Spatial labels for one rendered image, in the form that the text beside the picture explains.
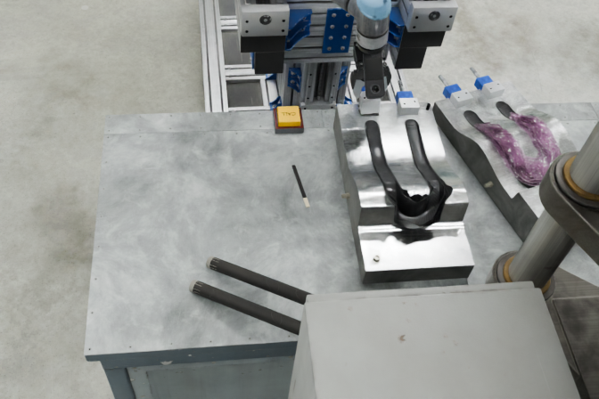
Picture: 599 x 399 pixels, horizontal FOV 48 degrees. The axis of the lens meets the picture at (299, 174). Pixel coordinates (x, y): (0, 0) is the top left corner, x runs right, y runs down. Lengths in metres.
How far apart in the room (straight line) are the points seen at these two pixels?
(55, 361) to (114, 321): 0.90
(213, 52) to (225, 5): 0.34
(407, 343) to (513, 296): 0.15
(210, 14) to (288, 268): 1.76
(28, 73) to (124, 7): 0.61
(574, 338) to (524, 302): 0.23
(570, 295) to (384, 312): 0.41
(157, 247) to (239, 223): 0.21
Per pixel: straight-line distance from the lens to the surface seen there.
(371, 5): 1.53
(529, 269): 1.08
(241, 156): 1.82
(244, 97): 2.80
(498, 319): 0.87
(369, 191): 1.61
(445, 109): 1.96
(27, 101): 3.20
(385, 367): 0.81
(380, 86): 1.65
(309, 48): 2.23
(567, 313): 1.13
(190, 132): 1.88
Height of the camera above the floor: 2.20
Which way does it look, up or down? 51 degrees down
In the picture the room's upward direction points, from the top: 7 degrees clockwise
